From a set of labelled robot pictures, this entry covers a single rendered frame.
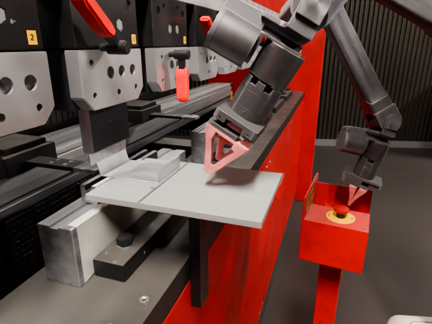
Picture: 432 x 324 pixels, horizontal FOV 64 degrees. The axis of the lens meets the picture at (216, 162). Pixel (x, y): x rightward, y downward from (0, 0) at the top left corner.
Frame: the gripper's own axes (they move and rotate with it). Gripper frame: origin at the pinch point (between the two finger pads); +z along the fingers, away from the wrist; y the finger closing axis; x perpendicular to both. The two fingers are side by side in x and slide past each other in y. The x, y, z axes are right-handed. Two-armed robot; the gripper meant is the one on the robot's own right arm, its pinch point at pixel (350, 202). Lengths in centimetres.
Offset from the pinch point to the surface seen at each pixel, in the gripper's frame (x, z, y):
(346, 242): 15.4, 3.6, -1.7
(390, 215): -165, 70, -46
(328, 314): 8.6, 32.5, -7.4
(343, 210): 11.5, -2.3, 1.7
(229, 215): 59, -18, 18
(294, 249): -91, 84, 8
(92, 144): 58, -18, 42
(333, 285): 8.5, 22.3, -4.8
